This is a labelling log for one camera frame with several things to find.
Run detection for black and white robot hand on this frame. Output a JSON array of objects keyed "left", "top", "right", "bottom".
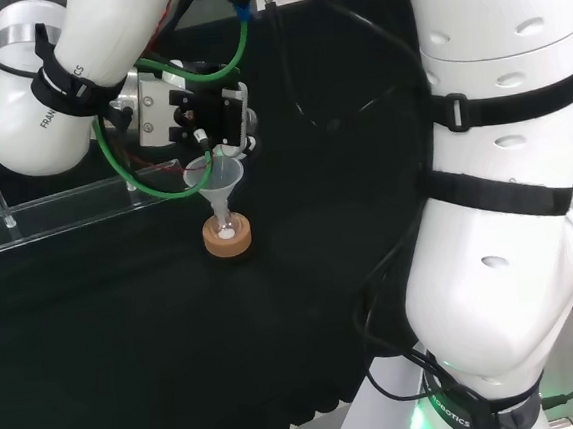
[{"left": 133, "top": 68, "right": 263, "bottom": 169}]

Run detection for clear glass weighing funnel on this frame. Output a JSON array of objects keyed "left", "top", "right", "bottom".
[{"left": 209, "top": 146, "right": 232, "bottom": 183}]

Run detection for translucent plastic funnel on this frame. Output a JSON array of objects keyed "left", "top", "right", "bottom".
[{"left": 181, "top": 152, "right": 250, "bottom": 230}]

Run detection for clear acrylic funnel stand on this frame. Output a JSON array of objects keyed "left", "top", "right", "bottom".
[{"left": 0, "top": 85, "right": 196, "bottom": 260}]

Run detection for small round-bottom glass flask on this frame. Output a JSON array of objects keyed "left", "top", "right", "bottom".
[{"left": 211, "top": 206, "right": 243, "bottom": 244}]

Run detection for black bench cloth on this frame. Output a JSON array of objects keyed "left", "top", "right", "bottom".
[{"left": 0, "top": 0, "right": 463, "bottom": 429}]

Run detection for thin red cable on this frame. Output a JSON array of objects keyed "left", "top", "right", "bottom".
[{"left": 114, "top": 0, "right": 215, "bottom": 179}]

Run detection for cork ring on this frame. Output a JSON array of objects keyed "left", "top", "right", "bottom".
[{"left": 200, "top": 212, "right": 256, "bottom": 260}]

